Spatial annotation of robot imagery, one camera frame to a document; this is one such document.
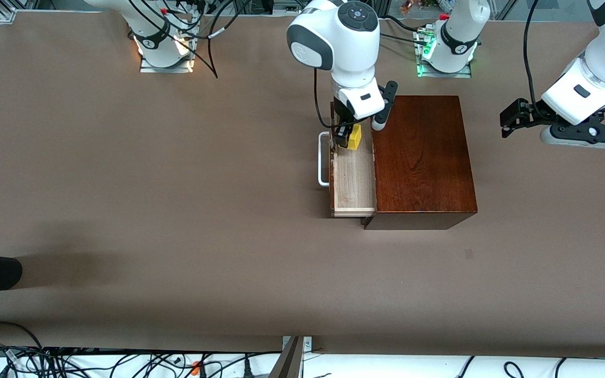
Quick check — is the wooden drawer with white handle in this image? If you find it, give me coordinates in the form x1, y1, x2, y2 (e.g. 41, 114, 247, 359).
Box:
317, 102, 378, 218

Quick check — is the dark brown wooden cabinet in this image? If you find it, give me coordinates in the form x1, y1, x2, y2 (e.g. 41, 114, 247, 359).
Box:
361, 95, 478, 230

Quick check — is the grey power strip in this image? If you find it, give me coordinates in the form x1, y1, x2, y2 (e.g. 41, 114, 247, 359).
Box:
273, 0, 311, 16

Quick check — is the dark angled metal bar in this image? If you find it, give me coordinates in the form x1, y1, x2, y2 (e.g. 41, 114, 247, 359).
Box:
268, 337, 304, 378

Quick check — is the black cable on table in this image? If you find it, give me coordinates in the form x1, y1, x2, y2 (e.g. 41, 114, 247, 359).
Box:
379, 15, 442, 47

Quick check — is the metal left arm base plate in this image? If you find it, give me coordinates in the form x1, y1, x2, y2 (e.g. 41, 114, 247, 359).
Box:
416, 29, 473, 79

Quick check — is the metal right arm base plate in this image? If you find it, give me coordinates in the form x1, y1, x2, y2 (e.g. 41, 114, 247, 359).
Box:
139, 21, 196, 74

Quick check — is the silver metal bracket plate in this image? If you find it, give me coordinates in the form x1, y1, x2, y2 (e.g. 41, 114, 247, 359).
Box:
282, 336, 314, 353

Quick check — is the tangled black cable bundle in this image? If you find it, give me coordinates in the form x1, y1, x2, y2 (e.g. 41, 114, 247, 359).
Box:
19, 349, 282, 378

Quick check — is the black looped cable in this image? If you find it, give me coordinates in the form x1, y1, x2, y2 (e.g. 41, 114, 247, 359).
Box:
0, 321, 47, 363

